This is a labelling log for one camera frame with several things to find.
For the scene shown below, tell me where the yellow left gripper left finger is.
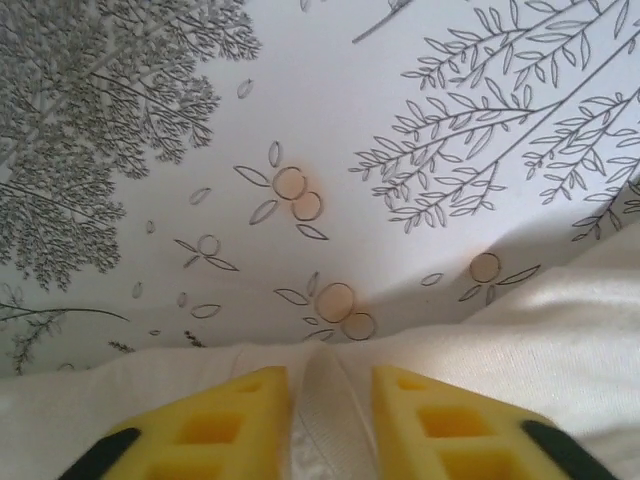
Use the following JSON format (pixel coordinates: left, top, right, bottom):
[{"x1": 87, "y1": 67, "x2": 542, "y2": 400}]
[{"x1": 58, "y1": 365, "x2": 292, "y2": 480}]

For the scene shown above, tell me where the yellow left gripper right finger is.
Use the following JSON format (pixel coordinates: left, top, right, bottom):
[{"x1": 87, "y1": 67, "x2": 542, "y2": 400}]
[{"x1": 371, "y1": 365, "x2": 617, "y2": 480}]

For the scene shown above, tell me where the white t-shirt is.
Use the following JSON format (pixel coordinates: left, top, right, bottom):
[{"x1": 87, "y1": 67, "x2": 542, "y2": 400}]
[{"x1": 0, "y1": 222, "x2": 640, "y2": 480}]

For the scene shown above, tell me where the floral patterned tablecloth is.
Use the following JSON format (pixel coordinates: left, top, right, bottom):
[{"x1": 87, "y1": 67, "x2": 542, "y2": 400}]
[{"x1": 0, "y1": 0, "x2": 640, "y2": 382}]

